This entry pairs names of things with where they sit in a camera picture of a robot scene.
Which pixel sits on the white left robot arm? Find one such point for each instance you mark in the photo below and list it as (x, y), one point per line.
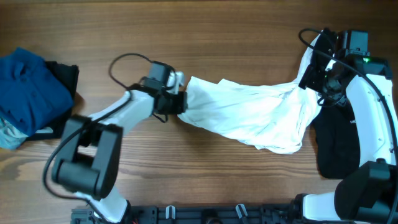
(86, 162)

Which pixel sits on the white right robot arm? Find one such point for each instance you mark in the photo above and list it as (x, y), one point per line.
(343, 71)

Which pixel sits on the folded blue shirt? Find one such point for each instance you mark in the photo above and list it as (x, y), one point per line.
(24, 78)

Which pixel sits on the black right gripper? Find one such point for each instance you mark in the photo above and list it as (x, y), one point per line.
(310, 78)

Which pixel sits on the folded light grey garment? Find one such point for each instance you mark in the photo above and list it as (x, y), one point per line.
(11, 137)

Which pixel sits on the white t-shirt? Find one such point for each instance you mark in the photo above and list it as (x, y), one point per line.
(273, 117)

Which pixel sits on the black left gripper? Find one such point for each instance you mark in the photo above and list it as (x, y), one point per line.
(183, 105)

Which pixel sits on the black t-shirt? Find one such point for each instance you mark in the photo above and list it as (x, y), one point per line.
(337, 138)

